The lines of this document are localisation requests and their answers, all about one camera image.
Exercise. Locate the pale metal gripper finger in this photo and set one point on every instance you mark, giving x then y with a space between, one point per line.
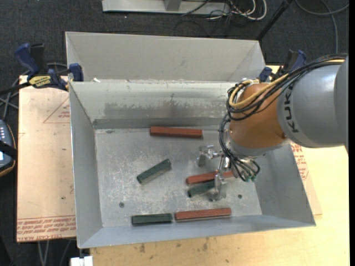
220 187
206 155

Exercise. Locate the dark green flat block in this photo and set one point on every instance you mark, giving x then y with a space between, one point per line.
152 219
200 189
154 171

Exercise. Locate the red-brown flat block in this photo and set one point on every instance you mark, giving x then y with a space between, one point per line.
202 214
201 178
176 132

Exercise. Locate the grey metal bin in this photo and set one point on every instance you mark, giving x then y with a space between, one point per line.
144 181

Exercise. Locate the brown cardboard board red print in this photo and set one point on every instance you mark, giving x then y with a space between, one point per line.
44 162

